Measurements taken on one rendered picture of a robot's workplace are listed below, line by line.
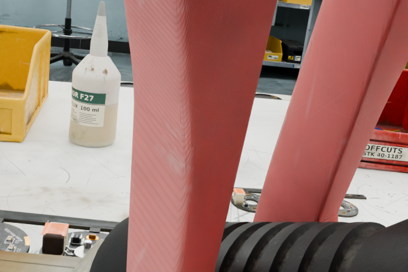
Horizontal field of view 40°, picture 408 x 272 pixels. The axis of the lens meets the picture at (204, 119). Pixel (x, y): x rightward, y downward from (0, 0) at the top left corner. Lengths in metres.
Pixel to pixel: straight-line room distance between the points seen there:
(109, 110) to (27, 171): 0.07
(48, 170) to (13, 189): 0.03
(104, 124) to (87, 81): 0.03
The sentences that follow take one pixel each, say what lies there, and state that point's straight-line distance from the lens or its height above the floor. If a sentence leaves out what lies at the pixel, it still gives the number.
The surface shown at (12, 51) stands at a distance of 0.51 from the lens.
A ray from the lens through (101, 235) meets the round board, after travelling 0.17.
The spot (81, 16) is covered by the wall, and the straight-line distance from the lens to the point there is 4.54.
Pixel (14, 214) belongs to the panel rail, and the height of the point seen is 0.81.
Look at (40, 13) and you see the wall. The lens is 4.56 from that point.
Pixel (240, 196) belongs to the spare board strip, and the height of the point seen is 0.76.
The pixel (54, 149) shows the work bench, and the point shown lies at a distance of 0.40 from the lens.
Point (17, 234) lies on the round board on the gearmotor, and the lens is 0.17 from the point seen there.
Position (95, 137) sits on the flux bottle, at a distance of 0.40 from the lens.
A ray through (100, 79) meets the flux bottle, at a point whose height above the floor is 0.80.
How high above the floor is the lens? 0.89
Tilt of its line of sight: 17 degrees down
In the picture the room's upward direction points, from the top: 8 degrees clockwise
